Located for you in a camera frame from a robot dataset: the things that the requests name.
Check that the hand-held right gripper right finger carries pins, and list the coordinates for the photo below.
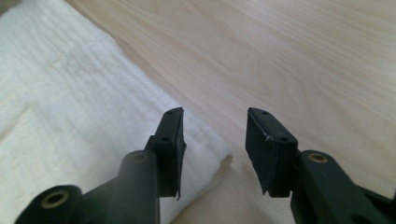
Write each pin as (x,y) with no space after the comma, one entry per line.
(271,161)

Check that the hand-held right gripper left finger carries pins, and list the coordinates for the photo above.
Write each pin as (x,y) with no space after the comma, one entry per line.
(169,161)

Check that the cream towel with white label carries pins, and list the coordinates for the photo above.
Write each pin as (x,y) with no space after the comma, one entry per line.
(62,93)

